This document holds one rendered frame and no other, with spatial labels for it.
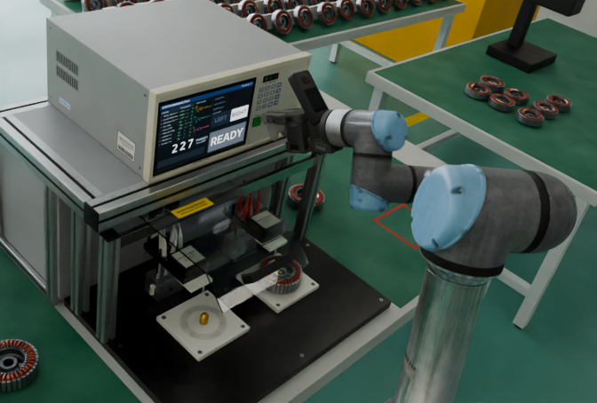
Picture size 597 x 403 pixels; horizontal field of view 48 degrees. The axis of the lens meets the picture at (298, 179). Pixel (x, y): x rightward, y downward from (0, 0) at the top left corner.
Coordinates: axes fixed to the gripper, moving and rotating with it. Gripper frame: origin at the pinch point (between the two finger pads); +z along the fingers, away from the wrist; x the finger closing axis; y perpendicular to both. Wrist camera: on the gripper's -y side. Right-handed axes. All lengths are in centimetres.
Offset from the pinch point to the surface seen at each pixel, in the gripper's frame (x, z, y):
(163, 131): -26.2, 1.3, -2.6
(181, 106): -22.2, -0.7, -6.8
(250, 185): -2.2, 6.2, 16.5
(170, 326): -27, 12, 42
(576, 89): 225, 21, 41
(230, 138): -7.4, 4.2, 4.0
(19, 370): -58, 19, 39
